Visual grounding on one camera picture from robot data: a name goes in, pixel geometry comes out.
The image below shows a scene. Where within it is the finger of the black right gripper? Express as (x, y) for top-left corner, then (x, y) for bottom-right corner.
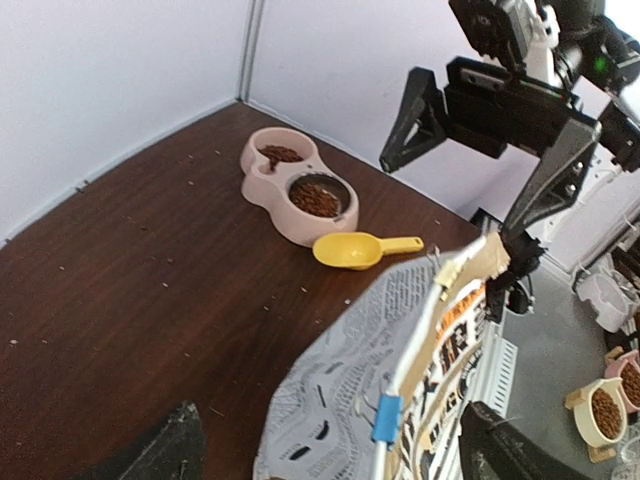
(501, 119), (602, 240)
(379, 67), (448, 173)

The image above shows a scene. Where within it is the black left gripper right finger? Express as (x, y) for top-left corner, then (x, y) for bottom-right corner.
(459, 401), (588, 480)

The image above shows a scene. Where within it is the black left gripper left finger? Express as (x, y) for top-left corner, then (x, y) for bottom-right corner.
(74, 401), (207, 480)

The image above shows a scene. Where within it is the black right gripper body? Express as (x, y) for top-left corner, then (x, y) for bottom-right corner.
(444, 57), (600, 159)

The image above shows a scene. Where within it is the blue binder clip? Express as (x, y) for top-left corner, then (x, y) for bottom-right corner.
(354, 387), (404, 449)

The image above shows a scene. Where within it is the dog food bag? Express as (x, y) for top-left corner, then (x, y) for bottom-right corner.
(253, 233), (510, 479)

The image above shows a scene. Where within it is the yellow binder clip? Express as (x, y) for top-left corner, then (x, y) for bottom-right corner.
(427, 245), (463, 302)

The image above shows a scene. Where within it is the yellow plastic scoop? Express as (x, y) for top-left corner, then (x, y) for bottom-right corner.
(312, 232), (425, 270)

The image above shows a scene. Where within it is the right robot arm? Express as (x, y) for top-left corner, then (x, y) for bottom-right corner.
(380, 1), (639, 246)

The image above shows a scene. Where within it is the pink double pet bowl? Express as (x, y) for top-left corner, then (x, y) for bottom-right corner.
(240, 127), (359, 247)

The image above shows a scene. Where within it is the cream bowl on stand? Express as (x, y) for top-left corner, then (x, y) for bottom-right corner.
(564, 377), (628, 463)

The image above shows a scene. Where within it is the steel bowl insert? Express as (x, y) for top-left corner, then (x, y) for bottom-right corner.
(288, 174), (351, 218)

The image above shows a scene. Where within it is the brown kibble in steel bowl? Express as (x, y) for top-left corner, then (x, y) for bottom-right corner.
(289, 183), (340, 218)

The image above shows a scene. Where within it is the white object in background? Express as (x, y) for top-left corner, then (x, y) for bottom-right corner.
(576, 270), (639, 333)

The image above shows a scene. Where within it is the brown kibble in pink bowl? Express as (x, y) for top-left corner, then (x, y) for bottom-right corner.
(259, 145), (303, 173)

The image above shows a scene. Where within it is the pink bowl in background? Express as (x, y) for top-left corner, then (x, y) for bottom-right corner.
(605, 350), (639, 414)

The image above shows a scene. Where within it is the aluminium front rail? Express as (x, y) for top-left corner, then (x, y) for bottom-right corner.
(470, 323), (518, 418)

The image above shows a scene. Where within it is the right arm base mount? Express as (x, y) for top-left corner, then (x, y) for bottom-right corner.
(485, 231), (545, 324)

